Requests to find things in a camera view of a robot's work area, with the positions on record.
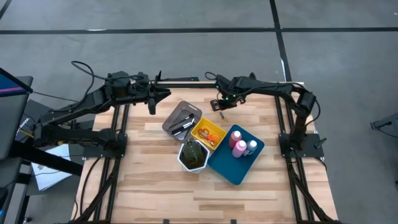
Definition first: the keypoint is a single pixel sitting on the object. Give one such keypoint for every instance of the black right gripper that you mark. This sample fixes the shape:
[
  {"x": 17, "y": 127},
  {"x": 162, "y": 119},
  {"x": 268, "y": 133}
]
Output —
[{"x": 228, "y": 99}]

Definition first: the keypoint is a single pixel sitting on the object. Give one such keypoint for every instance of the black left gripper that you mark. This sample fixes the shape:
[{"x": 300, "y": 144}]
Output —
[{"x": 144, "y": 91}]

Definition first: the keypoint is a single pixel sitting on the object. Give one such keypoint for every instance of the orange scissors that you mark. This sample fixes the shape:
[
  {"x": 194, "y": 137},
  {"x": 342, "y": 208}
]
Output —
[
  {"x": 214, "y": 137},
  {"x": 221, "y": 115}
]

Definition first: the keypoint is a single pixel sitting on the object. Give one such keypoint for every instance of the black foam brush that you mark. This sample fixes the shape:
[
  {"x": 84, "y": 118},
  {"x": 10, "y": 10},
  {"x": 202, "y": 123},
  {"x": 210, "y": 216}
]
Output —
[{"x": 183, "y": 121}]

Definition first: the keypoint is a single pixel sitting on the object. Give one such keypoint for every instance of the dark pink paint bottle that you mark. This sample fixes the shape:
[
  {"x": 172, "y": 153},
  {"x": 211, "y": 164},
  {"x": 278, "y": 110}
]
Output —
[{"x": 235, "y": 138}]

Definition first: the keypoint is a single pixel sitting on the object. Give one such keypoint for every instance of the black paintbrush silver ferrule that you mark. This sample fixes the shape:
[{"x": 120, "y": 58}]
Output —
[
  {"x": 186, "y": 130},
  {"x": 186, "y": 127}
]

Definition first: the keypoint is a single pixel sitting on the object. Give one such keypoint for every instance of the red scissors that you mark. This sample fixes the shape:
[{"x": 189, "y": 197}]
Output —
[{"x": 205, "y": 137}]

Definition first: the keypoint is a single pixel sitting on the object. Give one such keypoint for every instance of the light pink paint bottle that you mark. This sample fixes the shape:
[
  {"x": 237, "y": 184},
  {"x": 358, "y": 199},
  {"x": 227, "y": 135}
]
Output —
[{"x": 238, "y": 149}]

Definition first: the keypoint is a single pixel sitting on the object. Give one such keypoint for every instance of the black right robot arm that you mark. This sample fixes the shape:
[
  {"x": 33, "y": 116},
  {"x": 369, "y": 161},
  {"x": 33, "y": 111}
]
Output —
[{"x": 273, "y": 88}]

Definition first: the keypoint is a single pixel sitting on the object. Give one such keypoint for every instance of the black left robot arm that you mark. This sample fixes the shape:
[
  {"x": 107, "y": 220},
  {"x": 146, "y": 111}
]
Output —
[{"x": 77, "y": 104}]

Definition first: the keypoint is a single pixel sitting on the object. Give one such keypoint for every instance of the black table clamp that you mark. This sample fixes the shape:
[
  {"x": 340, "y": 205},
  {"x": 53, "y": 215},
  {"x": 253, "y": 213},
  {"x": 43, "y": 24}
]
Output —
[
  {"x": 158, "y": 77},
  {"x": 166, "y": 221},
  {"x": 233, "y": 221},
  {"x": 253, "y": 74}
]

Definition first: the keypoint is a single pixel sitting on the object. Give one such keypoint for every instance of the grey translucent plastic basket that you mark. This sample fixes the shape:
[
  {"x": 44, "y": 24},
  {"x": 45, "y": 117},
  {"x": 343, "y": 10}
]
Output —
[{"x": 177, "y": 109}]

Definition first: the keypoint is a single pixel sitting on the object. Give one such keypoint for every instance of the yellow plastic basket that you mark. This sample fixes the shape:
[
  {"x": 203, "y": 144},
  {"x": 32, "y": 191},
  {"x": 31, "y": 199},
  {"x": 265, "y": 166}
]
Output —
[{"x": 216, "y": 128}]

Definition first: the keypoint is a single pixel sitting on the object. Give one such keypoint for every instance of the green cactus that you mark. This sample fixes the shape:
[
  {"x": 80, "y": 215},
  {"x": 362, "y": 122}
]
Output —
[{"x": 192, "y": 152}]

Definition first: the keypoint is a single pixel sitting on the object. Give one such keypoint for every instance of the teal tray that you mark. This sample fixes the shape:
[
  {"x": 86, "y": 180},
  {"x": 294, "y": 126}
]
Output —
[{"x": 230, "y": 168}]

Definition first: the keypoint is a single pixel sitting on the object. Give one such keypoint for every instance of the white hexagonal plant pot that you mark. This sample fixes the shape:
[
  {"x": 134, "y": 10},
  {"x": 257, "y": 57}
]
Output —
[{"x": 194, "y": 170}]

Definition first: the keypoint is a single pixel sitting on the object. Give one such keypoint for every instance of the black stand beam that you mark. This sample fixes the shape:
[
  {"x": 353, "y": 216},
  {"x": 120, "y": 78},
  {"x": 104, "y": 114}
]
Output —
[{"x": 46, "y": 158}]

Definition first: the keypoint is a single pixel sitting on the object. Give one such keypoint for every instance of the black equipment case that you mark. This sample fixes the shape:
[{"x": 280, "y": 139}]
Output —
[{"x": 28, "y": 112}]

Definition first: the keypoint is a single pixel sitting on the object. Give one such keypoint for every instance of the white paper sheet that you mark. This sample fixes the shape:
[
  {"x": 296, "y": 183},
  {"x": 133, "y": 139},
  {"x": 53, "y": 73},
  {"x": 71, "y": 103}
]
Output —
[{"x": 49, "y": 179}]

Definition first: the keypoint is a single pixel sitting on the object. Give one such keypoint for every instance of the flat monitor screen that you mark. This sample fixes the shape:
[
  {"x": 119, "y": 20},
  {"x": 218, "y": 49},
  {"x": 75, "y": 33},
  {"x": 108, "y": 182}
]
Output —
[{"x": 9, "y": 85}]

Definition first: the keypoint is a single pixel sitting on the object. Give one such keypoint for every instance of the grey stand foot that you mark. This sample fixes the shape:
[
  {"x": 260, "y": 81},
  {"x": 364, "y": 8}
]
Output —
[{"x": 388, "y": 123}]

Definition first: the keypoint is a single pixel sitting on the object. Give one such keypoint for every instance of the black aluminium table frame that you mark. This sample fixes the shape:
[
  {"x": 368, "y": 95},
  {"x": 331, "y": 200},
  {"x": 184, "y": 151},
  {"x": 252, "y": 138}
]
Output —
[{"x": 192, "y": 85}]

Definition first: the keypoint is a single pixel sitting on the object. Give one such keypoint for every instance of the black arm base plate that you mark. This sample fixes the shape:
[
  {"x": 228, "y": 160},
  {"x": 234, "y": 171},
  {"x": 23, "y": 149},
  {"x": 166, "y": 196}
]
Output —
[
  {"x": 311, "y": 151},
  {"x": 90, "y": 151}
]

